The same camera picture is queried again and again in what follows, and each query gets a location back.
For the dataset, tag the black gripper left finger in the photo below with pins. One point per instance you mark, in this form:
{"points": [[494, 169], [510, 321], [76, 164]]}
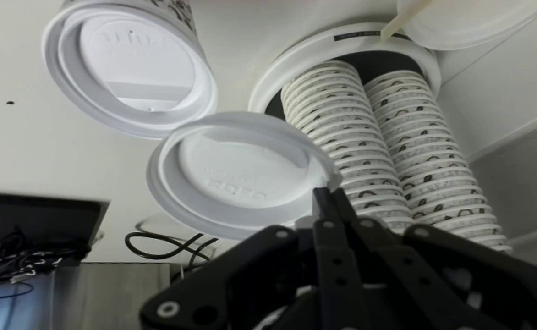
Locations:
{"points": [[239, 288]]}

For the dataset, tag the black monitor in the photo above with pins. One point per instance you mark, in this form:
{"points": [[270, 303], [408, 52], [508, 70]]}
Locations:
{"points": [[52, 222]]}

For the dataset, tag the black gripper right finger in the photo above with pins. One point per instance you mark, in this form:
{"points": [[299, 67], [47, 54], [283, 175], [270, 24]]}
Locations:
{"points": [[422, 279]]}

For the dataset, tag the white lidded paper cup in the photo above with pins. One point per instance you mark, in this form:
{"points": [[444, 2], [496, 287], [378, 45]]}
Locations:
{"points": [[136, 67]]}

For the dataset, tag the left stack of paper cups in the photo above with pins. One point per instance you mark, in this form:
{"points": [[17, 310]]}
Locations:
{"points": [[331, 107]]}

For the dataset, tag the right stack of paper cups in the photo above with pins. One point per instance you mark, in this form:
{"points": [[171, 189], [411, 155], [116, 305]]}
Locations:
{"points": [[435, 177]]}

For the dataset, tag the white plastic cup lid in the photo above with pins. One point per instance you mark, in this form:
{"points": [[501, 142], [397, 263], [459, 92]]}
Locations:
{"points": [[235, 173]]}

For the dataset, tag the white round cup holder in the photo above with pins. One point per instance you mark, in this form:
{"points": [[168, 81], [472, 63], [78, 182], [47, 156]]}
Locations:
{"points": [[358, 45]]}

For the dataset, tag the stack of paper cups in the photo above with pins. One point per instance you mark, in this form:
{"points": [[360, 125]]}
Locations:
{"points": [[435, 177], [331, 107]]}

